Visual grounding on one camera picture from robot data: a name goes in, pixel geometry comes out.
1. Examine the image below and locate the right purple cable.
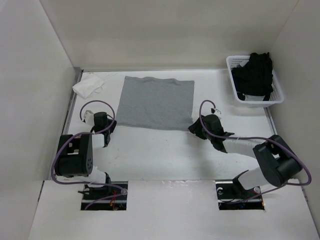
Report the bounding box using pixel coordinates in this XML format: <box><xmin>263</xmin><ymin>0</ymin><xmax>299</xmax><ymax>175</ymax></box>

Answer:
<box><xmin>199</xmin><ymin>100</ymin><xmax>313</xmax><ymax>202</ymax></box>

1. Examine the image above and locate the folded white tank top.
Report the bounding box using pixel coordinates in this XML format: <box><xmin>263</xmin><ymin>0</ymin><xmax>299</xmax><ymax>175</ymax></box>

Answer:
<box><xmin>72</xmin><ymin>74</ymin><xmax>105</xmax><ymax>99</ymax></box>

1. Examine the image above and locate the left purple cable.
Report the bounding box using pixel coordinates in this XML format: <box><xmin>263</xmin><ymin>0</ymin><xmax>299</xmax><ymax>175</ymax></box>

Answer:
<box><xmin>50</xmin><ymin>100</ymin><xmax>126</xmax><ymax>210</ymax></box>

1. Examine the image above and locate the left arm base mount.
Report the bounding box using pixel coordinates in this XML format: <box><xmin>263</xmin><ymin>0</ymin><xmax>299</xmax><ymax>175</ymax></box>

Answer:
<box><xmin>78</xmin><ymin>184</ymin><xmax>127</xmax><ymax>211</ymax></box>

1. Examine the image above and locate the black tank tops pile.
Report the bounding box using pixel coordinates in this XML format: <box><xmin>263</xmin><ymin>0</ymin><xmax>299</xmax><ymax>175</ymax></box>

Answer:
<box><xmin>231</xmin><ymin>52</ymin><xmax>274</xmax><ymax>101</ymax></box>

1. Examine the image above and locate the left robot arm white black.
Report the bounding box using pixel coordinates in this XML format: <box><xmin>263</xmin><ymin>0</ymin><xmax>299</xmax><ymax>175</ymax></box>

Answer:
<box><xmin>53</xmin><ymin>110</ymin><xmax>117</xmax><ymax>200</ymax></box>

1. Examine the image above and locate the grey tank top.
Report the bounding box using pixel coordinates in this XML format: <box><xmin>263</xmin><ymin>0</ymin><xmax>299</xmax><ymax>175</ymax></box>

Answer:
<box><xmin>116</xmin><ymin>76</ymin><xmax>195</xmax><ymax>132</ymax></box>

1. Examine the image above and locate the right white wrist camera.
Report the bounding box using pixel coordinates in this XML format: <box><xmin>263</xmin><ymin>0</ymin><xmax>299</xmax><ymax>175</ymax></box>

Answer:
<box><xmin>210</xmin><ymin>107</ymin><xmax>222</xmax><ymax>120</ymax></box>

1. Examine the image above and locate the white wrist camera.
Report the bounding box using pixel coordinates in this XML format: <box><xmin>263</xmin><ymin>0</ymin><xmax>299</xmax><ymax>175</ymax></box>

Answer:
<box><xmin>210</xmin><ymin>107</ymin><xmax>222</xmax><ymax>120</ymax></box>
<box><xmin>83</xmin><ymin>110</ymin><xmax>95</xmax><ymax>126</ymax></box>

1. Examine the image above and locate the white plastic basket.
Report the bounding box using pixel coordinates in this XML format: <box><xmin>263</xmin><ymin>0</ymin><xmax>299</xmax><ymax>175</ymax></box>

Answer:
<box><xmin>226</xmin><ymin>55</ymin><xmax>285</xmax><ymax>108</ymax></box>

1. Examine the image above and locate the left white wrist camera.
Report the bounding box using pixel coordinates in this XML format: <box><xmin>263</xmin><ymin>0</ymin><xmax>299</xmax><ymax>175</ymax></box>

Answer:
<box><xmin>83</xmin><ymin>110</ymin><xmax>95</xmax><ymax>126</ymax></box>

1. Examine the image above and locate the purple cable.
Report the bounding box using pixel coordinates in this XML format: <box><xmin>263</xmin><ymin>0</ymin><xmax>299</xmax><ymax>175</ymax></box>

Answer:
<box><xmin>50</xmin><ymin>100</ymin><xmax>126</xmax><ymax>210</ymax></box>
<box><xmin>199</xmin><ymin>100</ymin><xmax>313</xmax><ymax>202</ymax></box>

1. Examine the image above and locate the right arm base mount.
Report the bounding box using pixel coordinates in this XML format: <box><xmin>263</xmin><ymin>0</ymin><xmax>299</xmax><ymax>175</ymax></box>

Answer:
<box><xmin>215</xmin><ymin>178</ymin><xmax>265</xmax><ymax>211</ymax></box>

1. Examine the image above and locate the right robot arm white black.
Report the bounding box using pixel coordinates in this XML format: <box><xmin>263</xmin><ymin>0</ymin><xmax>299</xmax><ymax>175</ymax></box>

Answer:
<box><xmin>188</xmin><ymin>114</ymin><xmax>303</xmax><ymax>198</ymax></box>

